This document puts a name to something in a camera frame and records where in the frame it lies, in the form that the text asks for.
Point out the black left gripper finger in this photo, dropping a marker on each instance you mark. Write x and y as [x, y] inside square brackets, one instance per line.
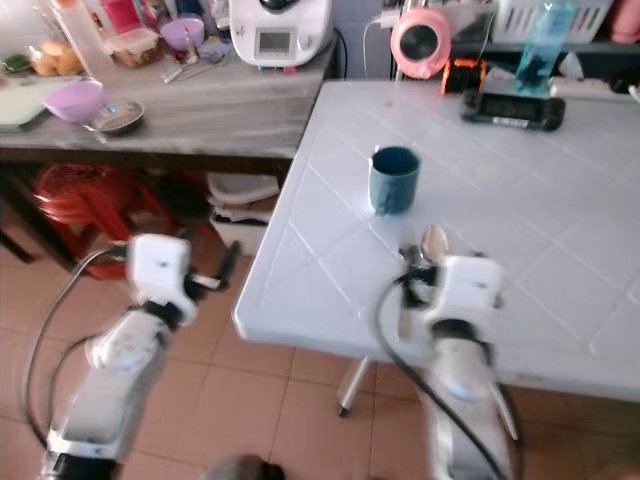
[231, 262]

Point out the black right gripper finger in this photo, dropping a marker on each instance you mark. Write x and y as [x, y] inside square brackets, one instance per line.
[408, 256]
[440, 262]

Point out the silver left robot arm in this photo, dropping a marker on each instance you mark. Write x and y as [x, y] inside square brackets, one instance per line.
[112, 385]

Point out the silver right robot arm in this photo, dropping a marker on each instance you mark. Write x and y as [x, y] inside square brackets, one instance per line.
[468, 400]

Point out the white storage box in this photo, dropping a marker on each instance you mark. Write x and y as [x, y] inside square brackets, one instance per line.
[238, 232]

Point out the white plastic tub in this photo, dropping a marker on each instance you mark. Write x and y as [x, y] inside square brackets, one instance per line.
[243, 188]

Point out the dark blue mug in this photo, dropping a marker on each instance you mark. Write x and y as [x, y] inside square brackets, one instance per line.
[395, 181]

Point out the metal table leg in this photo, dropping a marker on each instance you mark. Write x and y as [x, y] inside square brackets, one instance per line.
[354, 385]

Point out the red plastic stool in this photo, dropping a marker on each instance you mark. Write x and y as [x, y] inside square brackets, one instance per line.
[95, 208]

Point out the grey wooden side table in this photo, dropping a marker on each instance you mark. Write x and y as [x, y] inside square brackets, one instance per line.
[220, 115]

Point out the black handheld controller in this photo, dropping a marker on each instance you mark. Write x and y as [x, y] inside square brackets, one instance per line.
[513, 109]

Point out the round metal dish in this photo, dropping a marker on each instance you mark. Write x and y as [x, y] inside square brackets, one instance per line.
[118, 117]

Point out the orange and black device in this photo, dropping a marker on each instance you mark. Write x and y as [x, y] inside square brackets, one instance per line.
[464, 75]

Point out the robot leg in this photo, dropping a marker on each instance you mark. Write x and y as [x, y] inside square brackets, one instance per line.
[245, 469]

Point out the metal kitchen tongs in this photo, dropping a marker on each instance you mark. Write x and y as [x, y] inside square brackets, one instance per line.
[195, 68]

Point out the pink round appliance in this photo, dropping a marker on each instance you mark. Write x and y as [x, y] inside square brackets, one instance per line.
[421, 42]

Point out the large purple plastic bowl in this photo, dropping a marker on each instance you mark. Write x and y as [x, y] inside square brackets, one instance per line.
[75, 101]

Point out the small purple bowl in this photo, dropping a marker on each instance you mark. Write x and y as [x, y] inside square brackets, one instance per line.
[182, 33]

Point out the clear plastic food container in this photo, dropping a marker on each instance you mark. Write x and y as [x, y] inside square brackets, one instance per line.
[135, 48]

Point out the white kitchen machine with display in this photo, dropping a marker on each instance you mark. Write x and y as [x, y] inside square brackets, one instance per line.
[280, 32]

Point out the teal clear water bottle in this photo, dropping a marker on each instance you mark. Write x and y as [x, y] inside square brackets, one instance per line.
[546, 48]

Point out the white power plug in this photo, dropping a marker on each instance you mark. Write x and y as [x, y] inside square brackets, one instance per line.
[387, 18]

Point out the white cutting board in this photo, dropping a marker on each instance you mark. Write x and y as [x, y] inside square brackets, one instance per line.
[20, 102]

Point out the green food item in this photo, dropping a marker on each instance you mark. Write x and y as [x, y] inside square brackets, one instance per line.
[15, 65]

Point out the brown bread buns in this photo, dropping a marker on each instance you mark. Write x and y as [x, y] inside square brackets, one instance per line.
[57, 59]

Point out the tall clear plastic jug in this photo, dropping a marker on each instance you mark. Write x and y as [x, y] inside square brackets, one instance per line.
[82, 38]

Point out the white plastic basket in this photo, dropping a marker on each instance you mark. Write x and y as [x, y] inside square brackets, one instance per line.
[550, 16]

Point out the red plastic container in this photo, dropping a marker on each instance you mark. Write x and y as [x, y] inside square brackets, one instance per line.
[123, 13]

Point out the pink plastic container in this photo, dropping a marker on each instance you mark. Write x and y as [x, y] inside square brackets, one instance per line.
[626, 20]

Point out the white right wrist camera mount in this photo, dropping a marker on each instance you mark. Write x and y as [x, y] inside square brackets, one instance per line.
[472, 285]

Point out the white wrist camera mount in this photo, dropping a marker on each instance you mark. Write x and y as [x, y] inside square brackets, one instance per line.
[160, 266]
[472, 285]

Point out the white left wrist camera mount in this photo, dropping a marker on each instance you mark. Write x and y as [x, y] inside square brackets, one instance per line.
[160, 266]

